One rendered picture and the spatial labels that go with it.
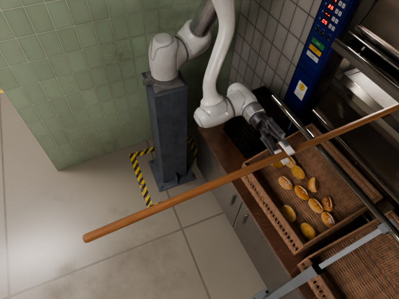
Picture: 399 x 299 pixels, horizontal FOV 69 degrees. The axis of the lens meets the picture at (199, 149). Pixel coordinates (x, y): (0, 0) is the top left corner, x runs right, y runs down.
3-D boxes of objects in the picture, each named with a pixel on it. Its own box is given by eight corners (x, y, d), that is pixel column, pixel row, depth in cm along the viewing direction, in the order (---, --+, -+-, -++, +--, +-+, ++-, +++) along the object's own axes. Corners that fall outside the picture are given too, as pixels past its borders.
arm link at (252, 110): (257, 113, 134) (264, 122, 131) (240, 119, 131) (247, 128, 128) (261, 99, 126) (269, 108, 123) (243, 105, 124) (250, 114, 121)
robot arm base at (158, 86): (138, 75, 168) (137, 67, 164) (174, 67, 174) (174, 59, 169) (148, 96, 159) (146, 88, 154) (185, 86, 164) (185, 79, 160)
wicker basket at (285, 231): (297, 148, 195) (312, 120, 173) (359, 218, 167) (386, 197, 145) (237, 175, 181) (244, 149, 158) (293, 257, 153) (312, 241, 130)
